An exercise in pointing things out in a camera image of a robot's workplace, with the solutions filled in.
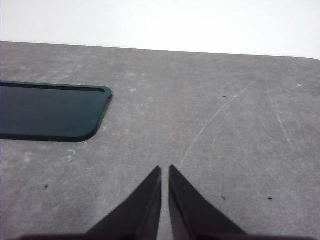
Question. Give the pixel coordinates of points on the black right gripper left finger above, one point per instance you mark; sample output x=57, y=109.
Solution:
x=140, y=212

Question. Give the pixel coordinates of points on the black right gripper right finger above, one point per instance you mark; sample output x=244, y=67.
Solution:
x=190, y=212

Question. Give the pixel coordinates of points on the black rectangular tray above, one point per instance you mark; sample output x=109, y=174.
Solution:
x=50, y=112

